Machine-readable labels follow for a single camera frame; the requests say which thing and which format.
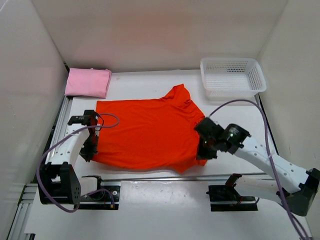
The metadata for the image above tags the orange t shirt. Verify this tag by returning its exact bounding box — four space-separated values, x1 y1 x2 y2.
93 84 207 173

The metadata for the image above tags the pink t shirt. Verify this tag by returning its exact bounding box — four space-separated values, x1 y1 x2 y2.
64 68 112 99

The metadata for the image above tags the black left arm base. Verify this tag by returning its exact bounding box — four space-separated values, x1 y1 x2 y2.
78 181 121 211

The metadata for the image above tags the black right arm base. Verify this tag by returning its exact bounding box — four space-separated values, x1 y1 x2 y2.
206 173 260 212

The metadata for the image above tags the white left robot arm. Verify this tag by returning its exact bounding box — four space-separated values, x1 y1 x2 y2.
39 110 105 205

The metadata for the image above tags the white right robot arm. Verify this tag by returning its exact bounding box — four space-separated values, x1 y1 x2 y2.
194 117 320 217

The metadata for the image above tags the white plastic laundry basket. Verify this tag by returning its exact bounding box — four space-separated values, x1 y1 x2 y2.
200 57 267 100

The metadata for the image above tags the aluminium table edge rail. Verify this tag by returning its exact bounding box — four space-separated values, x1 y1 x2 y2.
42 171 286 183

